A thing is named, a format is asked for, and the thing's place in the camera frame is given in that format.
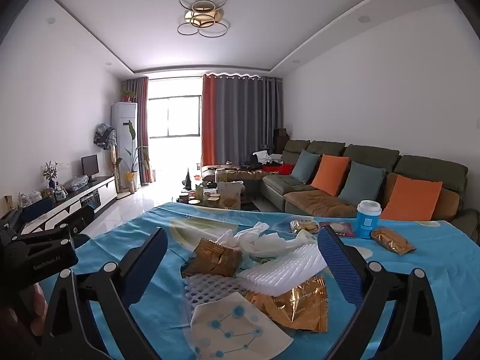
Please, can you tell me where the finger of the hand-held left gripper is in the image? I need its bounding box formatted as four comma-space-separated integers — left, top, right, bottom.
22, 204, 95, 241
0, 197, 55, 235

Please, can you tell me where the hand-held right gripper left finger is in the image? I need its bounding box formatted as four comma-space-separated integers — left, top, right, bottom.
41, 227, 169, 360

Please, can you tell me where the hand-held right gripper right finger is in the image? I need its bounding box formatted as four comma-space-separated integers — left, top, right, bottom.
317, 225, 444, 360

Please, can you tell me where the white foam fruit net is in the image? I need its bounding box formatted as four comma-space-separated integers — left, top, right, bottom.
183, 272, 248, 308
236, 242, 331, 299

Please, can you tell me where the torn gold snack wrapper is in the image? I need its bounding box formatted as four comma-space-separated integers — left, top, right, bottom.
245, 274, 330, 334

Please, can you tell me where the white tissue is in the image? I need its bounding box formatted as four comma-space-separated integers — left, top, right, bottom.
215, 221, 301, 261

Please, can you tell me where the white napkin blue dot print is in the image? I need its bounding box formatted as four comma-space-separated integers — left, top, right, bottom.
189, 290, 294, 360

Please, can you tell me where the person's left hand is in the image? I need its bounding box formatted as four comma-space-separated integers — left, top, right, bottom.
0, 281, 47, 346

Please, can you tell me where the white black tv cabinet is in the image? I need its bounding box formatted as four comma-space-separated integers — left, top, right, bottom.
0, 174, 118, 238

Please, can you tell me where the plant in blue vase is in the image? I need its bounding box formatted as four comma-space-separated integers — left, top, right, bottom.
42, 160, 59, 189

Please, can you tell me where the pink snack packet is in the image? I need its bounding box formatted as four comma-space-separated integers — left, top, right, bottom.
319, 222, 356, 238

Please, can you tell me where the blue floral blanket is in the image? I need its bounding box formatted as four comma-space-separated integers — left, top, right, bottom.
37, 202, 469, 360

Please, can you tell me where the clear cracker packet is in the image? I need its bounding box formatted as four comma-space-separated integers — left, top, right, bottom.
289, 219, 320, 235

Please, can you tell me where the blue cup white lid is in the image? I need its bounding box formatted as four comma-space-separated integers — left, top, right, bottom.
355, 199, 382, 240

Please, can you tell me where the black monitor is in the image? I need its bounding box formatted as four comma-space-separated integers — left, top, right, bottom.
81, 154, 100, 181

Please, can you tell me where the sealed gold snack packet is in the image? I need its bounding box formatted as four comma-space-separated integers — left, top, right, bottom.
370, 227, 415, 256

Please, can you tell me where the group of jars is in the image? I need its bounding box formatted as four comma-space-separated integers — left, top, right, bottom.
178, 180, 222, 207

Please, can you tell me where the covered standing fan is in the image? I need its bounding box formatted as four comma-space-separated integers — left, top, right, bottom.
94, 122, 119, 196

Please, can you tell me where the teal cushion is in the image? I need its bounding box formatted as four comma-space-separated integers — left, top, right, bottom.
290, 149, 323, 184
339, 160, 387, 205

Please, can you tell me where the orange cushion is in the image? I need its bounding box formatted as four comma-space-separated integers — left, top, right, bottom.
310, 154, 350, 197
379, 174, 444, 222

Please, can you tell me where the white standing air conditioner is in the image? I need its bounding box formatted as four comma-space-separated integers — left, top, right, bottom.
111, 101, 139, 193

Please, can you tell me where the kraft paper snack bag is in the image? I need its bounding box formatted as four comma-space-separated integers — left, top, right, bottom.
217, 181, 243, 210

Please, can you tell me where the orange grey striped curtain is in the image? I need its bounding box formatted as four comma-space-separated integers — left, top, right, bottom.
202, 74, 283, 167
125, 77, 151, 188

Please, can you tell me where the red cloth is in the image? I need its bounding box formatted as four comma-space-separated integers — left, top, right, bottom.
262, 163, 295, 175

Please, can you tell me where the green brown sectional sofa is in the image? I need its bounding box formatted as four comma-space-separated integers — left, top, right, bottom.
200, 139, 480, 233

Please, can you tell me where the window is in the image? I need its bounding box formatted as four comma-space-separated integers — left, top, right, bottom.
148, 95, 203, 137

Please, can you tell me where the ring ceiling lamp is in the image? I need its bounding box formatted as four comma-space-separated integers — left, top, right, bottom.
177, 0, 230, 38

